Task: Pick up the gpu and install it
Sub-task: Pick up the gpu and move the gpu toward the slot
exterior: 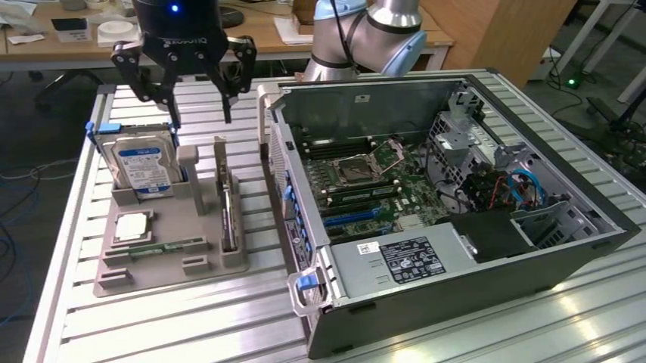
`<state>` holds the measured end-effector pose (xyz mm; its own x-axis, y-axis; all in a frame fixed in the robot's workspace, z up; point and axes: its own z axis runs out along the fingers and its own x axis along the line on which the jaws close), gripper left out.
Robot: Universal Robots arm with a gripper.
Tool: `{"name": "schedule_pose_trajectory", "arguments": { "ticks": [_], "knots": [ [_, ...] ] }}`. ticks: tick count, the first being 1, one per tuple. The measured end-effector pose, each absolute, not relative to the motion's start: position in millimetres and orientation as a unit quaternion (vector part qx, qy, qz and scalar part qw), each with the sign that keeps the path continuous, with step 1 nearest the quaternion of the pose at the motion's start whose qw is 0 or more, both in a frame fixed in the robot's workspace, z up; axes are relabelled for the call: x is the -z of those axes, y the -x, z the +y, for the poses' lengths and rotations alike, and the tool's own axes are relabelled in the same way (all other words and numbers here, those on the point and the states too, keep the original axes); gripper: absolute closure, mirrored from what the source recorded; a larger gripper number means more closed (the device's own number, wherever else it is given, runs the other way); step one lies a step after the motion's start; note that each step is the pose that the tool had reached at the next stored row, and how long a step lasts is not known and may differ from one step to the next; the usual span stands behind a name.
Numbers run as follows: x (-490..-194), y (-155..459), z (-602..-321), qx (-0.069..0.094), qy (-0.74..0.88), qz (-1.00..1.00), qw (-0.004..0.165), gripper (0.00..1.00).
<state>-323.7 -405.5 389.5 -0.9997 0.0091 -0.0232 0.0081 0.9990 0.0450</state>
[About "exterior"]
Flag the metal drive cage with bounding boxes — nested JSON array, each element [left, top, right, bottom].
[[425, 90, 505, 190]]

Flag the grey power supply unit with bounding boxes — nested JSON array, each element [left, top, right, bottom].
[[321, 222, 477, 302]]

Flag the white tape roll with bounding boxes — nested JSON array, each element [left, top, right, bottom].
[[94, 20, 140, 48]]

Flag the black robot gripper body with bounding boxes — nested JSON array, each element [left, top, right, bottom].
[[130, 0, 229, 75]]

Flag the grey parts rack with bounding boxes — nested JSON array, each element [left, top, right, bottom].
[[92, 134, 252, 299]]

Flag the white desk leg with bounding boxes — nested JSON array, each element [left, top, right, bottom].
[[547, 0, 622, 79]]

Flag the white box black lid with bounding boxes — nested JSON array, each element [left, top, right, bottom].
[[49, 17, 94, 43]]

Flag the blue floor cable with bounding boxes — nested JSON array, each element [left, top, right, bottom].
[[0, 177, 44, 330]]

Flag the CPU socket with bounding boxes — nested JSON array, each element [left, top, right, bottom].
[[333, 152, 379, 187]]

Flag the loose green RAM stick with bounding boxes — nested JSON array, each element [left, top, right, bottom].
[[108, 238, 209, 257]]

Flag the CPU chip silver lid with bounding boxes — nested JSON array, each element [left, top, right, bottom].
[[113, 213, 153, 244]]

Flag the metal socket cover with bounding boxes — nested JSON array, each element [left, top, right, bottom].
[[369, 137, 405, 163]]

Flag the installed RAM stick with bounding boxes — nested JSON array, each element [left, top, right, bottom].
[[325, 183, 399, 206]]

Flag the blue disk wire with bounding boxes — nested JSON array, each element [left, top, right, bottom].
[[505, 170, 547, 207]]

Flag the black plastic shroud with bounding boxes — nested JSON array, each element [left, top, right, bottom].
[[449, 209, 540, 265]]

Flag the white paper slip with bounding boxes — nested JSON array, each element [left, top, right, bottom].
[[6, 33, 46, 45]]

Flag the wooden cabinet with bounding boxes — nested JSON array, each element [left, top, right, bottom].
[[417, 0, 580, 88]]

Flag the green motherboard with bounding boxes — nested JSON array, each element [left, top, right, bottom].
[[300, 134, 445, 245]]

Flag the blue expansion slot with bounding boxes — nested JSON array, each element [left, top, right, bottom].
[[320, 205, 380, 228]]

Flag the graphics card with metal bracket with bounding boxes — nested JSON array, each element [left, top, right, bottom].
[[212, 135, 241, 253]]

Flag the open black PC case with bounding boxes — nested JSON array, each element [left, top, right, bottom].
[[255, 73, 643, 360]]

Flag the hard disk with blue carrier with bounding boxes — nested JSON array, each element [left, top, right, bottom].
[[85, 121, 181, 200]]

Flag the black round dish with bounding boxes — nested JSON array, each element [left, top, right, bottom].
[[215, 0, 247, 29]]

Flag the stack of papers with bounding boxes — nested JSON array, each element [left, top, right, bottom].
[[273, 17, 316, 47]]

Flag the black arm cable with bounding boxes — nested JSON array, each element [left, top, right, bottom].
[[329, 0, 361, 75]]

